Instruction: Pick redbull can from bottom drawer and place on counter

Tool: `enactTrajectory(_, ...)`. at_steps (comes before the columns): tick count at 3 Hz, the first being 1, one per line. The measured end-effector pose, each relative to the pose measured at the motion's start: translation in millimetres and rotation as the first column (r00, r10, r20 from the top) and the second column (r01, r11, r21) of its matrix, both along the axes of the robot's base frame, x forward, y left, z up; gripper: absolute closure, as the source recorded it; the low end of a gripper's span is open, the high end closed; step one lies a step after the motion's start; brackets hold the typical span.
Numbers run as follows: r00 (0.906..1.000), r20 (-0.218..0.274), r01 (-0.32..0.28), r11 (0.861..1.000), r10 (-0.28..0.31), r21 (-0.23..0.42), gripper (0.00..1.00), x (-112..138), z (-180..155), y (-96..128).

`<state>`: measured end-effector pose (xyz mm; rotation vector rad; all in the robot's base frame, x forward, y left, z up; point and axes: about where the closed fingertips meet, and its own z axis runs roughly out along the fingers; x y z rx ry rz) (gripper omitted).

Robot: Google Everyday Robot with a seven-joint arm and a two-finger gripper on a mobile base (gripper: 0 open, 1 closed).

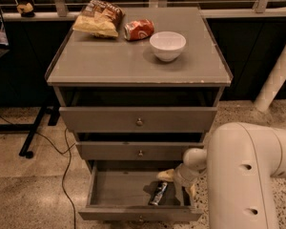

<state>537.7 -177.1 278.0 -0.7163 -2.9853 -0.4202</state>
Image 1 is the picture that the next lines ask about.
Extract dark redbull can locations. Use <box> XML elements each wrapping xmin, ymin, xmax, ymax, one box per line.
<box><xmin>149</xmin><ymin>181</ymin><xmax>169</xmax><ymax>206</ymax></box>

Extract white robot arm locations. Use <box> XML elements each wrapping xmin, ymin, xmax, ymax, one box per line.
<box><xmin>157</xmin><ymin>122</ymin><xmax>286</xmax><ymax>229</ymax></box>

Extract grey bottom drawer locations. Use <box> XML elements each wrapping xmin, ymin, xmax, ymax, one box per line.
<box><xmin>79</xmin><ymin>160</ymin><xmax>202</xmax><ymax>222</ymax></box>

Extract grey drawer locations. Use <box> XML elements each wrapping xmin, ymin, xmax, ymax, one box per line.
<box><xmin>76</xmin><ymin>133</ymin><xmax>203</xmax><ymax>160</ymax></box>
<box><xmin>58</xmin><ymin>91</ymin><xmax>218</xmax><ymax>134</ymax></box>
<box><xmin>79</xmin><ymin>160</ymin><xmax>202</xmax><ymax>222</ymax></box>

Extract grey middle drawer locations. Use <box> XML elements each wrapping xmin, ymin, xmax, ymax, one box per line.
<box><xmin>76</xmin><ymin>133</ymin><xmax>203</xmax><ymax>160</ymax></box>

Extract grey drawer cabinet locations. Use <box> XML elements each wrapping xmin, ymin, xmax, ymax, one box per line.
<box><xmin>44</xmin><ymin>6</ymin><xmax>234</xmax><ymax>170</ymax></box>

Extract grey top drawer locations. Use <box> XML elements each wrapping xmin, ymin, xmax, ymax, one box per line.
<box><xmin>58</xmin><ymin>91</ymin><xmax>218</xmax><ymax>134</ymax></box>

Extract crushed orange soda can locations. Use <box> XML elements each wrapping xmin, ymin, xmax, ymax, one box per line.
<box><xmin>124</xmin><ymin>19</ymin><xmax>154</xmax><ymax>41</ymax></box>

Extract white ceramic bowl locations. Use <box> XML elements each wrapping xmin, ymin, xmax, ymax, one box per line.
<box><xmin>150</xmin><ymin>31</ymin><xmax>186</xmax><ymax>62</ymax></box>

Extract white diagonal pole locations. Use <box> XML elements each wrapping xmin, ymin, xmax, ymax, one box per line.
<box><xmin>254</xmin><ymin>44</ymin><xmax>286</xmax><ymax>112</ymax></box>

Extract yellow chip bag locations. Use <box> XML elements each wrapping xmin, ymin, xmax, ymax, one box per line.
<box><xmin>72</xmin><ymin>0</ymin><xmax>124</xmax><ymax>38</ymax></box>

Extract small yellow object on ledge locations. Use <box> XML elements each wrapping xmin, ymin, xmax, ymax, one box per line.
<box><xmin>17</xmin><ymin>2</ymin><xmax>34</xmax><ymax>17</ymax></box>

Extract black floor cable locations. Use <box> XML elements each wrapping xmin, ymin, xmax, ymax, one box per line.
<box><xmin>0</xmin><ymin>108</ymin><xmax>78</xmax><ymax>229</ymax></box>

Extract black desk leg frame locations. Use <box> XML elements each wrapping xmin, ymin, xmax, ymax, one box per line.
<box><xmin>0</xmin><ymin>106</ymin><xmax>60</xmax><ymax>158</ymax></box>

